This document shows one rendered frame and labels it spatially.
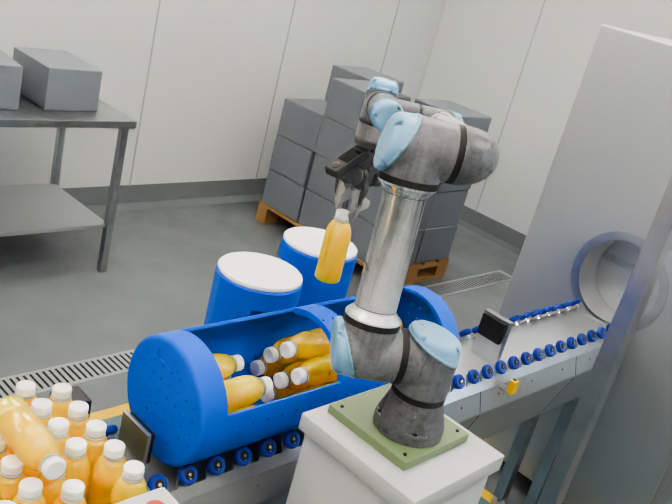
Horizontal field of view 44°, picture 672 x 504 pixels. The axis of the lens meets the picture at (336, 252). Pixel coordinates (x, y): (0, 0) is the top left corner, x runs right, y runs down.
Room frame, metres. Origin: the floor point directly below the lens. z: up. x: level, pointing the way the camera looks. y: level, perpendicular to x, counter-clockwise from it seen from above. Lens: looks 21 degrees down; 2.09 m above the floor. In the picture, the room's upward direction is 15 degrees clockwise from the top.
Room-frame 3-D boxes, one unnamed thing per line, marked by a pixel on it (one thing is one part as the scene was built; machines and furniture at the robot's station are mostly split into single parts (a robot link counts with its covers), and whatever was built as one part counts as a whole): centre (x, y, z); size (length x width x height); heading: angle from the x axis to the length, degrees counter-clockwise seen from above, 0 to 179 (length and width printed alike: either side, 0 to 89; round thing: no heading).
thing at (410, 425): (1.53, -0.24, 1.22); 0.15 x 0.15 x 0.10
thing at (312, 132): (5.67, -0.08, 0.59); 1.20 x 0.80 x 1.19; 51
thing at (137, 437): (1.47, 0.31, 0.99); 0.10 x 0.02 x 0.12; 49
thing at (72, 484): (1.18, 0.34, 1.09); 0.04 x 0.04 x 0.02
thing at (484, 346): (2.48, -0.56, 1.00); 0.10 x 0.04 x 0.15; 49
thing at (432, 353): (1.53, -0.24, 1.34); 0.13 x 0.12 x 0.14; 101
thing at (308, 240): (2.85, 0.06, 1.03); 0.28 x 0.28 x 0.01
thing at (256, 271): (2.45, 0.22, 1.03); 0.28 x 0.28 x 0.01
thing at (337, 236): (2.02, 0.01, 1.33); 0.07 x 0.07 x 0.19
